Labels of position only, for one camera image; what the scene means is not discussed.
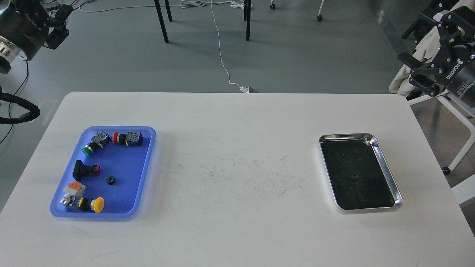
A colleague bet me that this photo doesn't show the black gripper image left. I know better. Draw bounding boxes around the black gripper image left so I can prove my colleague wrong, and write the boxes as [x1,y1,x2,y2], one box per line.
[0,0,73,62]

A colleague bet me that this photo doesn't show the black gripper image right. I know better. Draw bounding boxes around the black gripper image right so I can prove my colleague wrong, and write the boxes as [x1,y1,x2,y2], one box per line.
[397,6,475,108]

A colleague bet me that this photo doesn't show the silver metal tray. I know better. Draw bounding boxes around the silver metal tray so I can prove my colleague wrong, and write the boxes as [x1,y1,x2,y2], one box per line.
[319,132,403,212]

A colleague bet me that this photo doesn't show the blue plastic tray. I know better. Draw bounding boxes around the blue plastic tray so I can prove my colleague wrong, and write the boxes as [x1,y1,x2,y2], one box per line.
[50,126,156,219]

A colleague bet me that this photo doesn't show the white chair with beige cloth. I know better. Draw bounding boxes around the white chair with beige cloth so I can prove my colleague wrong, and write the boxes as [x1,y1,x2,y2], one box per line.
[390,0,474,175]

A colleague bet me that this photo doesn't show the black table leg left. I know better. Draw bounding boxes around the black table leg left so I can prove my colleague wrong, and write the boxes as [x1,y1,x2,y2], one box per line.
[153,0,173,43]

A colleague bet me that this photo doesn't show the black table leg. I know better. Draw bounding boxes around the black table leg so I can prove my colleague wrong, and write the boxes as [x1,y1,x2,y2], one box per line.
[244,0,252,41]
[153,0,173,43]

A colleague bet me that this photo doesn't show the orange grey contact block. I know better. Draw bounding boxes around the orange grey contact block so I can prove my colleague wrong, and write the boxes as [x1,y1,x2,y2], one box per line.
[64,181,86,197]

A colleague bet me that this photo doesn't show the black table leg right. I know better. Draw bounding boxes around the black table leg right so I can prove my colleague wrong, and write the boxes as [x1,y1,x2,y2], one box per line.
[244,0,252,41]

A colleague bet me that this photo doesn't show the black sleeved cable left arm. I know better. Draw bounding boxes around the black sleeved cable left arm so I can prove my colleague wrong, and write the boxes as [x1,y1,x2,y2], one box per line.
[0,86,40,125]

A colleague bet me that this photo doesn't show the green push button switch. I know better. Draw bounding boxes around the green push button switch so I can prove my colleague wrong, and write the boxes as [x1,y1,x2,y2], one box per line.
[80,131,111,157]

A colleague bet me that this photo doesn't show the black floor cable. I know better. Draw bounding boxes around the black floor cable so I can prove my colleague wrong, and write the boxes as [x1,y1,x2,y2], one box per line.
[0,0,89,144]

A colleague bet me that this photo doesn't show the red push button switch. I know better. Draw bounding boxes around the red push button switch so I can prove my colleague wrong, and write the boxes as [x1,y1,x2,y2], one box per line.
[111,132,143,146]

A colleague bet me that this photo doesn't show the black push button switch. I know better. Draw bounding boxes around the black push button switch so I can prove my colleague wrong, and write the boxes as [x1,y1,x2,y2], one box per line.
[72,159,101,181]

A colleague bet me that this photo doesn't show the yellow push button switch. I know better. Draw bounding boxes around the yellow push button switch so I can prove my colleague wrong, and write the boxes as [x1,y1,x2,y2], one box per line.
[60,194,105,213]

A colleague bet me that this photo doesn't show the white floor cable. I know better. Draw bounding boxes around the white floor cable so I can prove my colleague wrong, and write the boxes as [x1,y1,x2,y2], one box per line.
[80,0,257,93]

